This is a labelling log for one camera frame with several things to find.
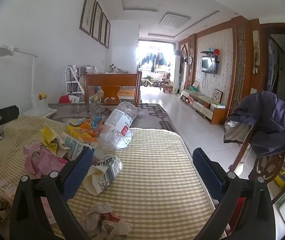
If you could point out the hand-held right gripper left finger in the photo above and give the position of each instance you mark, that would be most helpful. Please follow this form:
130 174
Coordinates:
78 173

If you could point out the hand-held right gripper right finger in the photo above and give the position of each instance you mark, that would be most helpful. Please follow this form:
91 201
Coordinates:
208 173

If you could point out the grey patterned carton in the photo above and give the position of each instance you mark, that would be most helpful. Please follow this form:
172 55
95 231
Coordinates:
105 172

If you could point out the white blue milk carton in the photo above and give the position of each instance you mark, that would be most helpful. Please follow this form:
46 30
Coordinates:
75 145

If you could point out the pink snack bag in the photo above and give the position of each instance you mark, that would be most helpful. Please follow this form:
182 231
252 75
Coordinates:
43 160

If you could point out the yellow printed wrapper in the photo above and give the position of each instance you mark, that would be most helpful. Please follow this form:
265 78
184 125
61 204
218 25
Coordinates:
48 135

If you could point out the printed paper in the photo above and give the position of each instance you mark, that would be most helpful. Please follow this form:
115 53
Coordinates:
105 217

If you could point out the clear plastic bottle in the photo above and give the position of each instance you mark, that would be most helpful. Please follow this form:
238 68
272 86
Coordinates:
118 120

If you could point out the white printed packet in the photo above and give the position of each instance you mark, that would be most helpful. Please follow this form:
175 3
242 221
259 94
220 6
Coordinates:
7 188

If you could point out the white pen holder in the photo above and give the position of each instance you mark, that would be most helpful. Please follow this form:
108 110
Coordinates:
42 103

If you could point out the yellow toy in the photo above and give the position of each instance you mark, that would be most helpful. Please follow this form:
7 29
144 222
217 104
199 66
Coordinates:
42 96

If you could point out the yellow checked tablecloth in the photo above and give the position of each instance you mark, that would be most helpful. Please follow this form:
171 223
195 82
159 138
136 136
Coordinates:
152 170

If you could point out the carved wooden chair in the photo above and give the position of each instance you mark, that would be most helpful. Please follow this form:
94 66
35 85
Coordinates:
265 165

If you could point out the wooden television cabinet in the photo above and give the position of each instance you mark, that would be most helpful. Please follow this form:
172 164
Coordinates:
207 105

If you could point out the red object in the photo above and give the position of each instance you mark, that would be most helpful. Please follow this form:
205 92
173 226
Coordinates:
64 99

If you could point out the framed star picture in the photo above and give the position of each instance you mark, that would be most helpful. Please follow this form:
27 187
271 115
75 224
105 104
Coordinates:
217 96

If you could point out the purple jacket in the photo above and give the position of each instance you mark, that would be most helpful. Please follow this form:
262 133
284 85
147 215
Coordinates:
267 120

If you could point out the white book rack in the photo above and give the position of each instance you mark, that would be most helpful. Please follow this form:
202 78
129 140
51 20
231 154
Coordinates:
72 82

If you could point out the wooden dining chair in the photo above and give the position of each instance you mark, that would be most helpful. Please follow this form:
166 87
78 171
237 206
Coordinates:
110 80

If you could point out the white standing air conditioner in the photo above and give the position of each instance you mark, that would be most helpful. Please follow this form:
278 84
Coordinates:
177 72

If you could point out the white balance bike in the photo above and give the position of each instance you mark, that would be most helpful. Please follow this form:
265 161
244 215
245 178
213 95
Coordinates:
149 82

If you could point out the hanging clothes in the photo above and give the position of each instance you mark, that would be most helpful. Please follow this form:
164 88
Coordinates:
152 58

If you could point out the square ceiling light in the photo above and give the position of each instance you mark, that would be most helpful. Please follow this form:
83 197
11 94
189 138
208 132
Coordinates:
174 20

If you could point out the wall television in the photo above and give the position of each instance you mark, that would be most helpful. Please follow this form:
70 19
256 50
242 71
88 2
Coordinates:
209 65

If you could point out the round wall clock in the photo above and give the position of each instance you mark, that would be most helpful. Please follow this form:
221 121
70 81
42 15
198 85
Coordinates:
190 59

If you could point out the wall shelf with bowls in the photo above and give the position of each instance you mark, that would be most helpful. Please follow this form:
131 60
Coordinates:
211 52

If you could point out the wall scroll painting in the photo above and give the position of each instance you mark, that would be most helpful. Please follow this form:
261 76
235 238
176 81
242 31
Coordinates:
256 51

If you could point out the large framed wall picture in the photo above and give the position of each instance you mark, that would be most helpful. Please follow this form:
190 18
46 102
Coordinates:
88 11

